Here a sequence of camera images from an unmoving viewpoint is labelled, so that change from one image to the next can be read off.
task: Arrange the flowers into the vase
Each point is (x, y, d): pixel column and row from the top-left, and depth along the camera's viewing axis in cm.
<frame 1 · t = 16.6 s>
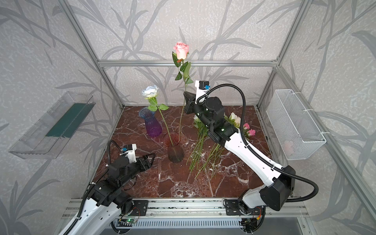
left hand: (154, 152, 76), fingers open
right hand: (185, 88, 63), fingers closed
blue purple glass vase: (153, 127, 110), on the table
red smoky glass vase: (176, 152, 88), point 7 cm above the table

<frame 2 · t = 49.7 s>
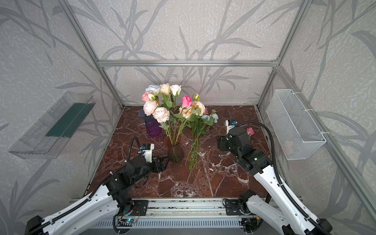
left hand: (167, 154, 77), fingers open
right hand: (220, 132, 73), fingers open
the named things where they were.

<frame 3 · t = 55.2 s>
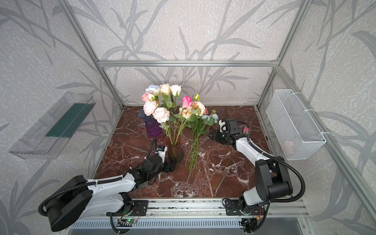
left hand: (173, 154, 86), fingers open
right hand: (211, 131, 90), fingers open
the named things where they were.

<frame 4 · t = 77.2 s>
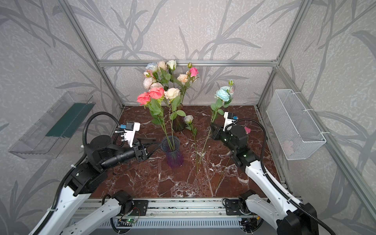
left hand: (158, 139, 58), fingers open
right hand: (210, 120, 74), fingers closed
blue purple glass vase: (174, 163, 88), point 4 cm above the table
red smoky glass vase: (181, 123, 102), point 8 cm above the table

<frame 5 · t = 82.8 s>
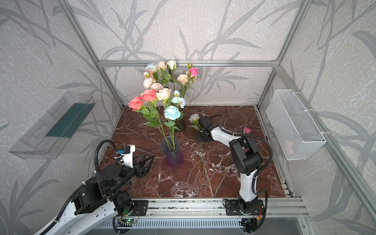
left hand: (153, 153, 67), fingers open
right hand: (199, 133, 99), fingers closed
the named things where they were.

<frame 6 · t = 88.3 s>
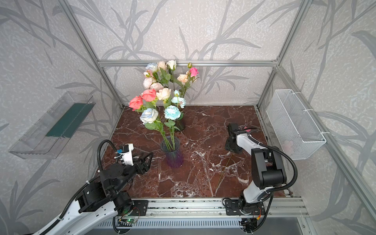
left hand: (151, 150, 69), fingers open
right hand: (231, 144, 95), fingers open
the named things where they were.

